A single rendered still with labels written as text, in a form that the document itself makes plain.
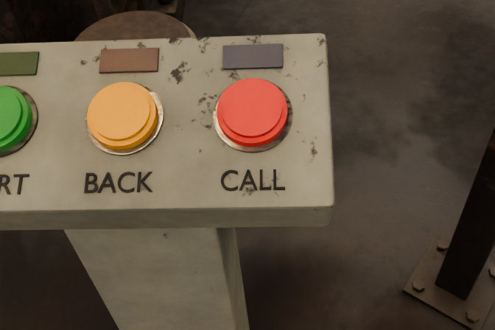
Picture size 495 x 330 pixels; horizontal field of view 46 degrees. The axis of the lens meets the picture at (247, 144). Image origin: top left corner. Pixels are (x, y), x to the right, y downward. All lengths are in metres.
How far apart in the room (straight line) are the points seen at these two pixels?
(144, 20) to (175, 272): 0.24
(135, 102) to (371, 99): 0.90
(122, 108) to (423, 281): 0.70
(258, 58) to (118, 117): 0.09
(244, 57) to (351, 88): 0.88
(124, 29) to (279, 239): 0.54
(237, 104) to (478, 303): 0.70
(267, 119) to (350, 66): 0.95
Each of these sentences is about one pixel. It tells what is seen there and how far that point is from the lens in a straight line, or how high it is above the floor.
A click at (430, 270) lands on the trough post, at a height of 0.01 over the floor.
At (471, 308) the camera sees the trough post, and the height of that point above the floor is 0.01.
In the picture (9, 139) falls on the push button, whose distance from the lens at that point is 0.36.
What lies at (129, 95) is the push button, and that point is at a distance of 0.34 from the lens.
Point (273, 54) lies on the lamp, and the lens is 0.35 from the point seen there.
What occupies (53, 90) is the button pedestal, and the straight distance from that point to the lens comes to 0.37.
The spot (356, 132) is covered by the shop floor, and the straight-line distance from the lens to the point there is 1.14.
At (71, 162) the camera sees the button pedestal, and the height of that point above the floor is 0.59.
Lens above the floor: 0.85
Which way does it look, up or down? 49 degrees down
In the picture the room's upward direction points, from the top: 6 degrees counter-clockwise
